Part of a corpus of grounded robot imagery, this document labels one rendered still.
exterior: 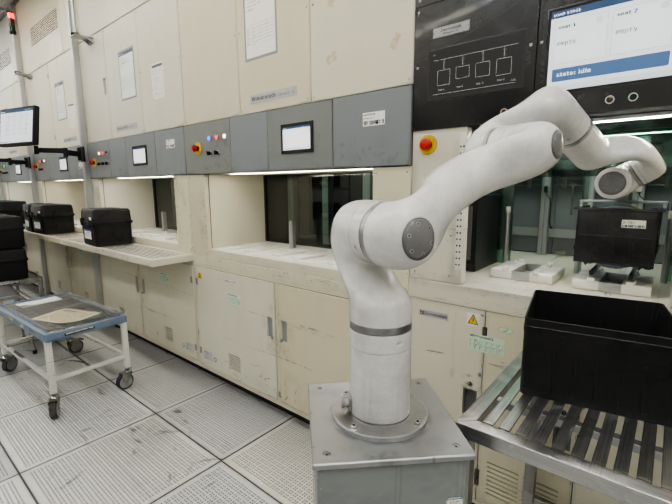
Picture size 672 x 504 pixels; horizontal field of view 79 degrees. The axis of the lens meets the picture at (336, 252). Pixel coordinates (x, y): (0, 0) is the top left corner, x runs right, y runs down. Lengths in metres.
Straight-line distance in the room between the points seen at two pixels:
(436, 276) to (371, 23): 0.96
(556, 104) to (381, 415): 0.76
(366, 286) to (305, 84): 1.27
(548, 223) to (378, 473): 1.69
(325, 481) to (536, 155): 0.72
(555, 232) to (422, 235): 1.62
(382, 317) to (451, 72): 0.97
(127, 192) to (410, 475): 3.45
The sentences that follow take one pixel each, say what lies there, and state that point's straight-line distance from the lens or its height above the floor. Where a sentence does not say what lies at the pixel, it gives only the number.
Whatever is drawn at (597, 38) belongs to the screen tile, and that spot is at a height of 1.59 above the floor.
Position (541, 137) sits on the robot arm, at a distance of 0.91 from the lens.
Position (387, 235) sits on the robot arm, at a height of 1.13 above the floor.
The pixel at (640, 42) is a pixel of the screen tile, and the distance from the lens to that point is 1.37.
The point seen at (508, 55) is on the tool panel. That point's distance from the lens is 1.44.
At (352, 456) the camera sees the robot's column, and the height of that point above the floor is 0.76.
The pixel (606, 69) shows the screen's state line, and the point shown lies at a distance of 1.36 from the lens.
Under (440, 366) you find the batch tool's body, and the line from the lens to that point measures 1.59.
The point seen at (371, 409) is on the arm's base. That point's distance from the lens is 0.81.
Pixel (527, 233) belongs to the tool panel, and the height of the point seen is 0.96.
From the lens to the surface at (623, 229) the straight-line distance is 1.53.
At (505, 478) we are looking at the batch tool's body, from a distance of 1.70.
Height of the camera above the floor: 1.21
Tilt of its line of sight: 9 degrees down
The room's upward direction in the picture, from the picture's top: straight up
